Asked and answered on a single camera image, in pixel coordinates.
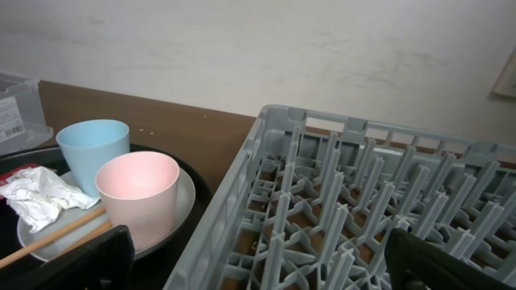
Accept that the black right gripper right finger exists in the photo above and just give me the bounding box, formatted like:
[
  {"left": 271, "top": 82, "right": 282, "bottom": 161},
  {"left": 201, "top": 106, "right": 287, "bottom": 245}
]
[{"left": 384, "top": 228, "right": 514, "bottom": 290}]

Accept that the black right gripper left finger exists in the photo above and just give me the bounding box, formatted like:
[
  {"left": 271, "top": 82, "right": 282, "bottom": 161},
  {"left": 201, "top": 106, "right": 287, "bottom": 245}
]
[{"left": 1, "top": 225, "right": 135, "bottom": 290}]

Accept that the wooden chopstick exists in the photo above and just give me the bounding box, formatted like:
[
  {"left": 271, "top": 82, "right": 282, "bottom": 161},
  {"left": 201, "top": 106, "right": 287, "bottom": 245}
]
[
  {"left": 1, "top": 206, "right": 106, "bottom": 268},
  {"left": 54, "top": 221, "right": 113, "bottom": 259}
]

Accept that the pink cup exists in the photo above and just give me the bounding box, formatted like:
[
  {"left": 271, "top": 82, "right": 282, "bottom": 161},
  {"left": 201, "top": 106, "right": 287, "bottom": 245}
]
[{"left": 95, "top": 151, "right": 180, "bottom": 251}]

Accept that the white tissue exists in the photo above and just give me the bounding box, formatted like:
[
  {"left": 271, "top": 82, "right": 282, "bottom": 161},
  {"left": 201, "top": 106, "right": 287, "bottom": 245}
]
[{"left": 1, "top": 166, "right": 100, "bottom": 234}]

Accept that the blue cup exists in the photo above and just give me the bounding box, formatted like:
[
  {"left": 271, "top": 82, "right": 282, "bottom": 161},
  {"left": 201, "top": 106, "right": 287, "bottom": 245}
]
[{"left": 56, "top": 119, "right": 130, "bottom": 197}]

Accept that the grey dishwasher rack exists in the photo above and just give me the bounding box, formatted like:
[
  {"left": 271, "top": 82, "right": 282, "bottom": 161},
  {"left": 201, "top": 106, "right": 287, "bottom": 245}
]
[{"left": 165, "top": 105, "right": 515, "bottom": 289}]

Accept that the grey plate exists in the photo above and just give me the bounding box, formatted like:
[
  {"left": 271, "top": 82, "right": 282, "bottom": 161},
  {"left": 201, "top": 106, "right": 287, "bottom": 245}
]
[{"left": 17, "top": 168, "right": 196, "bottom": 262}]

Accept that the round black tray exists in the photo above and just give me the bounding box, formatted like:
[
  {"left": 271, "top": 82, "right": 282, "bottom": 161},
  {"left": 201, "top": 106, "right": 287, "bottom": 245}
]
[{"left": 1, "top": 145, "right": 211, "bottom": 289}]

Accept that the clear plastic bin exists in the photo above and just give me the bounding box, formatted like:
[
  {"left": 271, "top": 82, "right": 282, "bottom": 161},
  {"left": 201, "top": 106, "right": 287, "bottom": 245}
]
[{"left": 1, "top": 72, "right": 53, "bottom": 155}]

